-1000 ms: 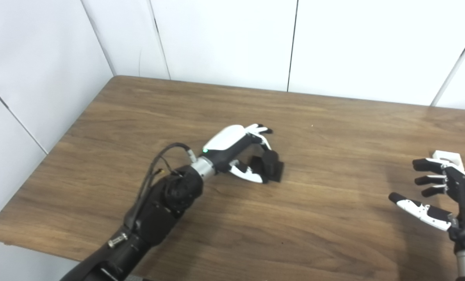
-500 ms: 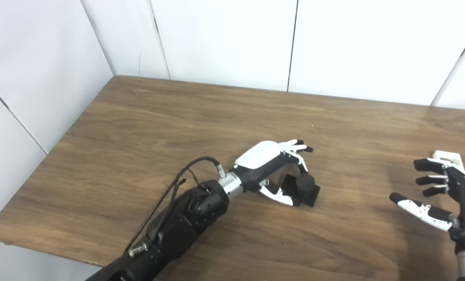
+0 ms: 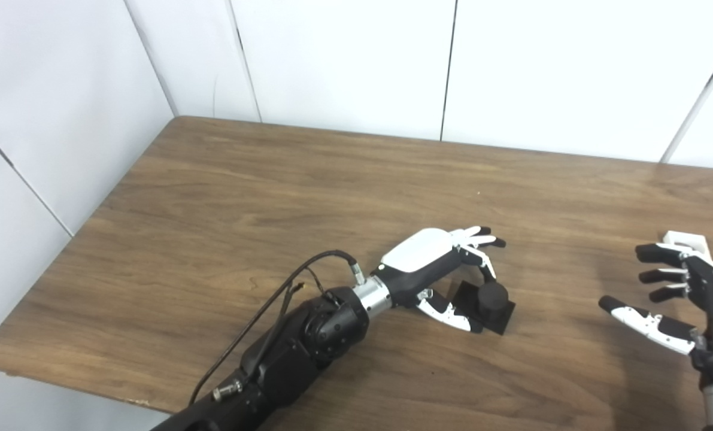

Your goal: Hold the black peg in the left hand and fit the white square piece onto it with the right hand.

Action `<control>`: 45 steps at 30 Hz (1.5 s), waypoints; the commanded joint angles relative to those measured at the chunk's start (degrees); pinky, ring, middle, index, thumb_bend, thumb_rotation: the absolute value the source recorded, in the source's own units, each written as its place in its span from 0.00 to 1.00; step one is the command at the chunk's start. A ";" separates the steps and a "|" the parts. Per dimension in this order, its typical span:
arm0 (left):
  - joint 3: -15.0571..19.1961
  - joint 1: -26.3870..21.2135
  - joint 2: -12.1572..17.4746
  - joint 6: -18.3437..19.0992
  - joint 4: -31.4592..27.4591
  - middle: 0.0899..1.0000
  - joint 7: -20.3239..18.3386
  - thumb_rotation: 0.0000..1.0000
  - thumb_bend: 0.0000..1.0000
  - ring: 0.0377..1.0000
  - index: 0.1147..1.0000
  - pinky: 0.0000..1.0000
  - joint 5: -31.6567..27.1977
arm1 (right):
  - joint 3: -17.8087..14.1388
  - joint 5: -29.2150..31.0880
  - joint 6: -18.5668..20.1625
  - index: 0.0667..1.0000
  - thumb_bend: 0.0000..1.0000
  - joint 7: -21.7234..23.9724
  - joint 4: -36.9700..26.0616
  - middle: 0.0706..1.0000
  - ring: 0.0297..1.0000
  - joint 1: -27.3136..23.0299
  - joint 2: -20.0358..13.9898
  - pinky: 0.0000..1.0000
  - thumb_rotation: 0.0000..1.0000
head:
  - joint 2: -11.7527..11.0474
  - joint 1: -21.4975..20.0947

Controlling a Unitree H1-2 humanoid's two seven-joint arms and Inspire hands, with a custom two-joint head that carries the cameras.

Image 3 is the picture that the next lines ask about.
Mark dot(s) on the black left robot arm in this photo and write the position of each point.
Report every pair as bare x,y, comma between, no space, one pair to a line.
284,371

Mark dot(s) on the white square piece with hole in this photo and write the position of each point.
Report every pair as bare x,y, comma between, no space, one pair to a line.
697,244

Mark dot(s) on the black peg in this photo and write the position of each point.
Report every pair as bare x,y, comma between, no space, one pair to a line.
491,299

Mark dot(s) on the white and black left hand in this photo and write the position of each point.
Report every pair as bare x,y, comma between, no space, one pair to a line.
422,251

